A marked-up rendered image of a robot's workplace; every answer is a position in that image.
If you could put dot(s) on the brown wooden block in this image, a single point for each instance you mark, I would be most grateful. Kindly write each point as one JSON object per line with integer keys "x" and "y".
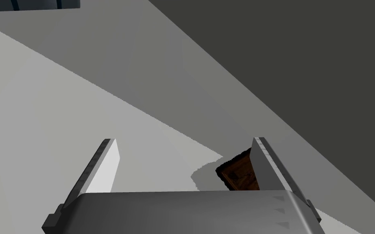
{"x": 238, "y": 175}

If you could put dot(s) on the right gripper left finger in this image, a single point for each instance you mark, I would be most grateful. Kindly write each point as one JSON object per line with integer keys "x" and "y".
{"x": 100, "y": 174}

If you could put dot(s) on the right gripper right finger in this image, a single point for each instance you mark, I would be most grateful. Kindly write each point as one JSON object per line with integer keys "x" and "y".
{"x": 269, "y": 169}

